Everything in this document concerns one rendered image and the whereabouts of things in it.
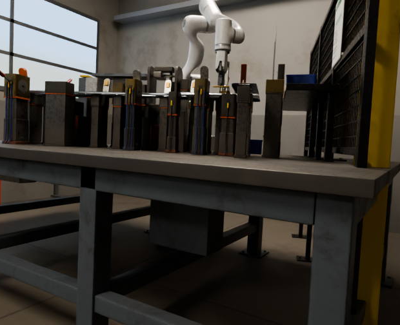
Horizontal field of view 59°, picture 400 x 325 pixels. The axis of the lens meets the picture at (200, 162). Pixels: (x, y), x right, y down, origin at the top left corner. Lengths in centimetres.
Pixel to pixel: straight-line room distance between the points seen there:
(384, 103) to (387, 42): 20
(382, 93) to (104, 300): 115
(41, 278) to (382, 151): 131
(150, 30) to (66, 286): 420
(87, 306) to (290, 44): 343
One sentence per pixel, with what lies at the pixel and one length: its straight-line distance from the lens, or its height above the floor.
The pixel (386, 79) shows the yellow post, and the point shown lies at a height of 100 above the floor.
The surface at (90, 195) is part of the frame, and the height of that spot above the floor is 56.
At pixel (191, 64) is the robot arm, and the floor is 126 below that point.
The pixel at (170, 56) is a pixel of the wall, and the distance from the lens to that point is 485.
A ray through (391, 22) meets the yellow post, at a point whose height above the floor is 119.
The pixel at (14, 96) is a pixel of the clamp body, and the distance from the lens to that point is 208.
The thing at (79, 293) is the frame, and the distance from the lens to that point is 135.
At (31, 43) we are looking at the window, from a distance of 462.
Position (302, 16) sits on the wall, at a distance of 418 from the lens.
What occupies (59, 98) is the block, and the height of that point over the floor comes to 94.
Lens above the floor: 75
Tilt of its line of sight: 3 degrees down
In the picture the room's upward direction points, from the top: 3 degrees clockwise
